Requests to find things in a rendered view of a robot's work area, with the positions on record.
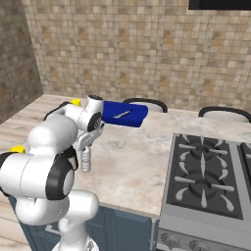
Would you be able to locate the silver utensil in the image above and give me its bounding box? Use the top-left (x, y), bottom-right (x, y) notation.
top-left (112, 110), bottom-right (132, 120)

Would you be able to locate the grey gas hob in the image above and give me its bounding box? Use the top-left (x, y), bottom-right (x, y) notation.
top-left (156, 131), bottom-right (251, 251)

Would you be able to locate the blue rectangular tray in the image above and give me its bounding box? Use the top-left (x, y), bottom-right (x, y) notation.
top-left (101, 100), bottom-right (149, 128)

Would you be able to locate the black extractor hood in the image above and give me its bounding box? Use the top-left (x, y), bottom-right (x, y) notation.
top-left (187, 0), bottom-right (251, 11)

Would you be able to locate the grey hob knob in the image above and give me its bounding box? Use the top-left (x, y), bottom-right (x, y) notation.
top-left (161, 232), bottom-right (180, 251)
top-left (189, 239), bottom-right (211, 251)

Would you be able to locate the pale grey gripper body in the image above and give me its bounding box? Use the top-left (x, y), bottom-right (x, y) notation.
top-left (75, 123), bottom-right (106, 152)

